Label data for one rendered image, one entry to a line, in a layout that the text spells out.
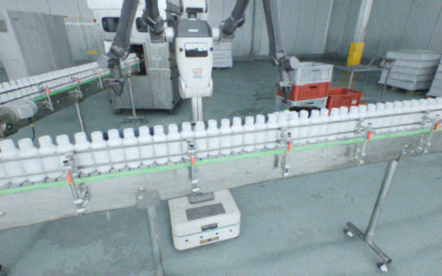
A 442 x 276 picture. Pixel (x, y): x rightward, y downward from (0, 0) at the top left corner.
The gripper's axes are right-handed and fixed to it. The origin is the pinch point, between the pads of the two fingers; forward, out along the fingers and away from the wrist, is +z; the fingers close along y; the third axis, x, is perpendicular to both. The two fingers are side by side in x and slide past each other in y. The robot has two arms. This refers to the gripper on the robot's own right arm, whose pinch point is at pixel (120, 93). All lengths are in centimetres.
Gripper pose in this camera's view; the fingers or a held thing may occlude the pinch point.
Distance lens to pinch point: 142.3
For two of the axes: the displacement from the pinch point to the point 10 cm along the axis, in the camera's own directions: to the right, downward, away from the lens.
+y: 2.5, 4.0, -8.8
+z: -0.1, 9.1, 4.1
